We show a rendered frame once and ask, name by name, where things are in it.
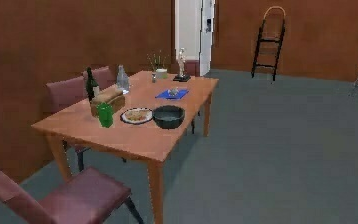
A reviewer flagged black round pot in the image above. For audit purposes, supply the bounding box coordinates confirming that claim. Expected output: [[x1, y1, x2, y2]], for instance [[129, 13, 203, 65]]
[[152, 104, 186, 130]]

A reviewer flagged white room door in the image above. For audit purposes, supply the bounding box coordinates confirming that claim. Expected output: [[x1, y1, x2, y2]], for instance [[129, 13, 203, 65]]
[[199, 0, 216, 77]]

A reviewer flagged maroon padded chair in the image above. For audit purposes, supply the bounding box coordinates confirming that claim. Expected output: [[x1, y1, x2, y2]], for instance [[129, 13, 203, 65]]
[[45, 76, 128, 173], [0, 165, 145, 224], [82, 65, 117, 91]]

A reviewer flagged brown bread loaf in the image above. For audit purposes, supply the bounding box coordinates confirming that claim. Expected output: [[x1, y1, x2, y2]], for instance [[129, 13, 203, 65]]
[[90, 86, 126, 117]]

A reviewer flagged dark green wine bottle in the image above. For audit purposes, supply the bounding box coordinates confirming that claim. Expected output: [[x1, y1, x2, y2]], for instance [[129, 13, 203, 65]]
[[85, 66, 101, 102]]

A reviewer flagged orange wooden dining table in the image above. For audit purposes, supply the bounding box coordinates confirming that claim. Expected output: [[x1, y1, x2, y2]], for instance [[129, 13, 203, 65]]
[[31, 70, 220, 224]]

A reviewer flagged blue cloth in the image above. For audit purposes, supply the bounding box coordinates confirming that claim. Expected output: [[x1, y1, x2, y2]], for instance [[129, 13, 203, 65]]
[[154, 88, 190, 101]]

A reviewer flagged clear glass bottle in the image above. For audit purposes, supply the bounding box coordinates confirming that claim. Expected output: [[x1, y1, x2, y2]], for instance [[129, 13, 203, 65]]
[[116, 64, 131, 95]]

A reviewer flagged black step ladder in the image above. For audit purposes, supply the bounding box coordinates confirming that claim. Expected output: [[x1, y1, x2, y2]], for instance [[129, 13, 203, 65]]
[[250, 5, 287, 82]]

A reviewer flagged white plate with food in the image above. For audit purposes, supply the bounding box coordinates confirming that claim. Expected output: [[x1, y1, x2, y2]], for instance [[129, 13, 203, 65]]
[[120, 107, 154, 125]]

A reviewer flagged white statue on black base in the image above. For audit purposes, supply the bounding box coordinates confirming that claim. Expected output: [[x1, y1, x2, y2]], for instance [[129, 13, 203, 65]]
[[172, 47, 192, 83]]

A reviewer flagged white pot with plant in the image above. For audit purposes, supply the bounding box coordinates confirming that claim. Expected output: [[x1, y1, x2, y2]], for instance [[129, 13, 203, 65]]
[[146, 49, 171, 80]]

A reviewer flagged green cup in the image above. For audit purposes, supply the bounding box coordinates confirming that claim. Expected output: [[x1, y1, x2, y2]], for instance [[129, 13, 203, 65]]
[[96, 102, 115, 129]]

